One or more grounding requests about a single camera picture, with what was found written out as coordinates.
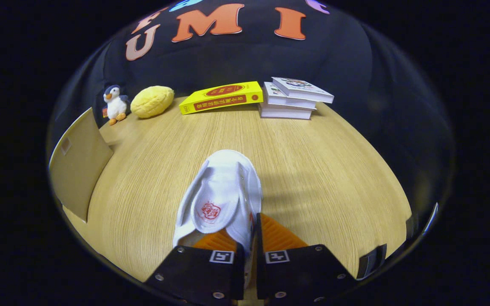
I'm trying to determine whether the white book with bird print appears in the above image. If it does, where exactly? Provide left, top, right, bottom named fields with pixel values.
left=271, top=77, right=335, bottom=104

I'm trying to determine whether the black backdrop cloth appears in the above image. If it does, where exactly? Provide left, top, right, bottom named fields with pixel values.
left=51, top=0, right=454, bottom=238

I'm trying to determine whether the pale thick book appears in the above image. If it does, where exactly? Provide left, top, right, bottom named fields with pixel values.
left=259, top=103, right=313, bottom=120

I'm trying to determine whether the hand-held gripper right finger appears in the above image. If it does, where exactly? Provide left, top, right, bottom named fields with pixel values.
left=256, top=212, right=359, bottom=306

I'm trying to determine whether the yellow book with red circle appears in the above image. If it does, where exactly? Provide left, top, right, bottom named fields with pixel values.
left=179, top=81, right=264, bottom=115

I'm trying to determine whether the white book with plant print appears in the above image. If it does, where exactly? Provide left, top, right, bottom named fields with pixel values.
left=264, top=82, right=317, bottom=110

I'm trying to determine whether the penguin plush toy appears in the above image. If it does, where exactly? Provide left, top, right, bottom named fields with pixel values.
left=103, top=85, right=131, bottom=126

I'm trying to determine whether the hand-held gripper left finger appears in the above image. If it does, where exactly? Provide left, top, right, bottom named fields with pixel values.
left=144, top=229, right=246, bottom=306

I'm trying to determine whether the yellow round plush cushion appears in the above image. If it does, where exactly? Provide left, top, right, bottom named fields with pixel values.
left=130, top=86, right=175, bottom=119

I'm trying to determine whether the white canvas shoe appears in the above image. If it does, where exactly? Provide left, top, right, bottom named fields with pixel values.
left=173, top=149, right=263, bottom=289

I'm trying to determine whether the cream fabric storage box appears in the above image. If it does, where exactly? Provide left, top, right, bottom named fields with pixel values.
left=48, top=107, right=114, bottom=223

